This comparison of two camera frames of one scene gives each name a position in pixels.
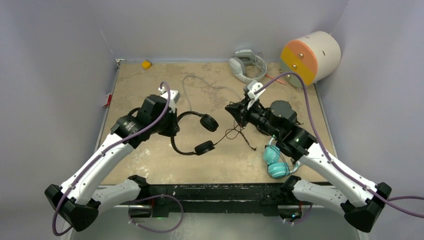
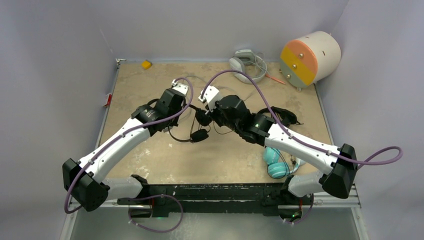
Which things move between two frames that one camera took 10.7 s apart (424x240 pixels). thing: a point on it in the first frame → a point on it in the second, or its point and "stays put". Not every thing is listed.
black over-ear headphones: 208,123 → 203,118
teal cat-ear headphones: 277,169 stays put
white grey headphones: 247,66 stays put
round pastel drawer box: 316,56 stays put
